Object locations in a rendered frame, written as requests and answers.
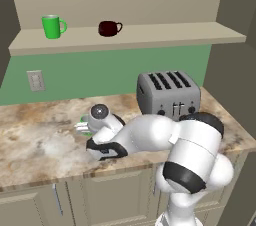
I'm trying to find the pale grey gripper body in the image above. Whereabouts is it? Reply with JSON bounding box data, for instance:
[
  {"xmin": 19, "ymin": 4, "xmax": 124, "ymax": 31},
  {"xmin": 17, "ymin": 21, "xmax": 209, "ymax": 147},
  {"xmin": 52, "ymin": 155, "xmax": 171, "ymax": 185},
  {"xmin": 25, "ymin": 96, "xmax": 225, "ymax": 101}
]
[{"xmin": 74, "ymin": 120, "xmax": 91, "ymax": 136}]

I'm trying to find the green mug with grey rim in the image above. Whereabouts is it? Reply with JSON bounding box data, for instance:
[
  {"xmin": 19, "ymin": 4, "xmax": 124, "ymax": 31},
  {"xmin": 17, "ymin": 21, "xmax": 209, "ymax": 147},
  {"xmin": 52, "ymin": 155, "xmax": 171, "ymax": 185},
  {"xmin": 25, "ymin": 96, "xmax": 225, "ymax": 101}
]
[{"xmin": 79, "ymin": 113, "xmax": 95, "ymax": 138}]

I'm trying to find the beige base cabinet door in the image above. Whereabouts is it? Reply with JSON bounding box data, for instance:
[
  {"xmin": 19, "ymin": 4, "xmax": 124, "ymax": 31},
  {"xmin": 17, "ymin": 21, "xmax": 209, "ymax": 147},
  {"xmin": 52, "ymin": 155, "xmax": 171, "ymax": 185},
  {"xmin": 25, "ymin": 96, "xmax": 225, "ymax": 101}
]
[
  {"xmin": 155, "ymin": 151, "xmax": 249, "ymax": 226},
  {"xmin": 65, "ymin": 166, "xmax": 160, "ymax": 226},
  {"xmin": 0, "ymin": 181, "xmax": 72, "ymax": 226}
]

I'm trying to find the dark red mug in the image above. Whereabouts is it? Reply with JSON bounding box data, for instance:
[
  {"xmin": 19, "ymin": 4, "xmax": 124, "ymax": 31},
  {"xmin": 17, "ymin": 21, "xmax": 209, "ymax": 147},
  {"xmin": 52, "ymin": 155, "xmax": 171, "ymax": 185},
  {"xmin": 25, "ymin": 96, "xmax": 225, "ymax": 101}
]
[{"xmin": 97, "ymin": 20, "xmax": 124, "ymax": 38}]

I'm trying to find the beige cabinet shelf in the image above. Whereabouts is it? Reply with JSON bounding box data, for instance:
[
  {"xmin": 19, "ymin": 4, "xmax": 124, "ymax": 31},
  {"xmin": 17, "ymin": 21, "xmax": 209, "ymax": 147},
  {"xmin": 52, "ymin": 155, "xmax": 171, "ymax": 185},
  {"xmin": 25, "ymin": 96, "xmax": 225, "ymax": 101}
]
[{"xmin": 7, "ymin": 21, "xmax": 248, "ymax": 57}]

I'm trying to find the dark grey cabinet door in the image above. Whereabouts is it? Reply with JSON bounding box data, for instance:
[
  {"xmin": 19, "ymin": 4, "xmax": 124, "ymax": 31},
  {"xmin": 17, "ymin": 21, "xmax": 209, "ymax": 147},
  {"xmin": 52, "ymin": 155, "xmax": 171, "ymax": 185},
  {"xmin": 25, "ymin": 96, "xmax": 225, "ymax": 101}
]
[
  {"xmin": 202, "ymin": 0, "xmax": 256, "ymax": 139},
  {"xmin": 0, "ymin": 0, "xmax": 22, "ymax": 88}
]

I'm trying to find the grey four-slot toaster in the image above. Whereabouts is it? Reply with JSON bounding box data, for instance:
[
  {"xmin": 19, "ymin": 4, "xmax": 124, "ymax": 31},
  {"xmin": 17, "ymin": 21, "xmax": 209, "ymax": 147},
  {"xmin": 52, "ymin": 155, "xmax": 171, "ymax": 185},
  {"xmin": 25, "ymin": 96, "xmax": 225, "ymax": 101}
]
[{"xmin": 136, "ymin": 70, "xmax": 202, "ymax": 123}]

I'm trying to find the grey wall outlet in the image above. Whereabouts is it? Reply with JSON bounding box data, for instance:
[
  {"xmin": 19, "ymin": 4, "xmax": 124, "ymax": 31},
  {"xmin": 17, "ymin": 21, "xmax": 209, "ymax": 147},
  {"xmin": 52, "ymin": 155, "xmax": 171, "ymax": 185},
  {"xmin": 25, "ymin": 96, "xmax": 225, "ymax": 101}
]
[{"xmin": 26, "ymin": 69, "xmax": 47, "ymax": 93}]

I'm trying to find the silver cabinet handle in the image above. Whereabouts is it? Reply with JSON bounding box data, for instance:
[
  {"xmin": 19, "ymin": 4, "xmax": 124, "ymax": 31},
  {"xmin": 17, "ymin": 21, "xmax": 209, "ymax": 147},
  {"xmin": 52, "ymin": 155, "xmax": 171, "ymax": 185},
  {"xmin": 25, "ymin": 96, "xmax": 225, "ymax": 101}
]
[{"xmin": 52, "ymin": 183, "xmax": 65, "ymax": 217}]

